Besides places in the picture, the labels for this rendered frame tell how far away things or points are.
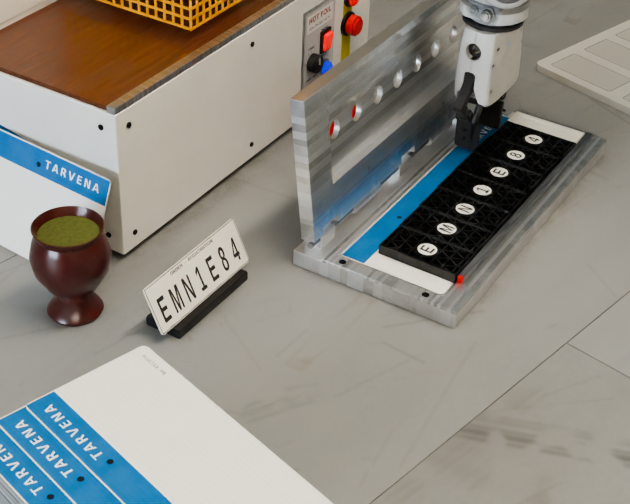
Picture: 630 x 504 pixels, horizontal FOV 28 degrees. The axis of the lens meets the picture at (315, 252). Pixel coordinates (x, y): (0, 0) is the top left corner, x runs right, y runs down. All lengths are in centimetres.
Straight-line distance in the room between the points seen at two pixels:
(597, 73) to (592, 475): 81
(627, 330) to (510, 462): 25
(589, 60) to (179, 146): 71
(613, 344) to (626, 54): 68
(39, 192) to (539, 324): 57
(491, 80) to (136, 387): 64
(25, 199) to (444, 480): 58
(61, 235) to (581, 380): 56
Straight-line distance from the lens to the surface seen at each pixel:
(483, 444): 124
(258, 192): 156
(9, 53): 147
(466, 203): 150
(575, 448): 125
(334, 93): 139
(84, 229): 132
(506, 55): 158
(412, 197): 152
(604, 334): 139
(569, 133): 168
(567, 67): 189
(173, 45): 147
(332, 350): 132
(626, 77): 189
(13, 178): 146
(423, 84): 159
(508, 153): 161
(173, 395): 113
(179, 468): 107
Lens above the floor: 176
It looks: 36 degrees down
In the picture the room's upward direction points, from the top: 3 degrees clockwise
